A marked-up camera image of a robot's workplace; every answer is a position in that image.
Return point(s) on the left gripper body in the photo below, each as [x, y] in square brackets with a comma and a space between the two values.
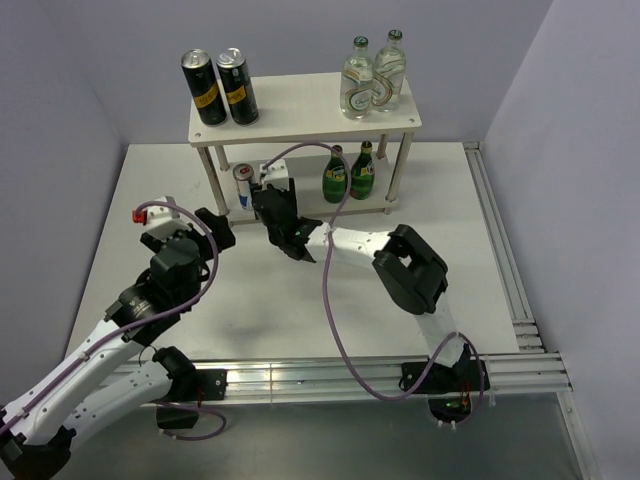
[154, 240]

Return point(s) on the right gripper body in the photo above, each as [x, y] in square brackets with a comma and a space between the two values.
[291, 194]

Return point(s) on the silver can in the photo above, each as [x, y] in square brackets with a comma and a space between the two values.
[243, 174]

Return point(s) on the green bottle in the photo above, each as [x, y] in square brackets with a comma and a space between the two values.
[334, 181]
[363, 173]

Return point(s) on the clear bottle front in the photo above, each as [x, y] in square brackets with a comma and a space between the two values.
[357, 80]

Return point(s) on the clear bottle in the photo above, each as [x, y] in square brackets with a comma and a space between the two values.
[357, 80]
[389, 73]

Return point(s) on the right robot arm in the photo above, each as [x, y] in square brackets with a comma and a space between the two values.
[412, 273]

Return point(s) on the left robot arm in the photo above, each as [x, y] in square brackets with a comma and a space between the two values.
[41, 429]

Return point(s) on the white two-tier shelf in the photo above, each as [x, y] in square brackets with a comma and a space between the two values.
[301, 109]

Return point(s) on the black can right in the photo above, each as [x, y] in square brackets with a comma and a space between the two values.
[234, 74]

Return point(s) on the black can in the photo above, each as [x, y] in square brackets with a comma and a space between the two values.
[234, 74]
[197, 68]

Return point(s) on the black can left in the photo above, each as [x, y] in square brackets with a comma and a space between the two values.
[197, 68]

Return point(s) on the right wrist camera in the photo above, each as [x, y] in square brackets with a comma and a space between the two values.
[275, 175]

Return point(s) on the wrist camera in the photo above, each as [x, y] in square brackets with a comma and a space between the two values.
[160, 222]
[275, 175]

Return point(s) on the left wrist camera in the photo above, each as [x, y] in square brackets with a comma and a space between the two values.
[160, 222]

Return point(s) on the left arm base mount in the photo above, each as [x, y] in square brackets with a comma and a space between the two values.
[183, 405]

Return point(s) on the aluminium front rail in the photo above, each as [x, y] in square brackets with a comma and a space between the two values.
[329, 380]

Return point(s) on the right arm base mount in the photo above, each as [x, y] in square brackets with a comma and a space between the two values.
[456, 386]

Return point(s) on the aluminium side rail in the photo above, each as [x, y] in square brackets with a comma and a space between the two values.
[525, 327]

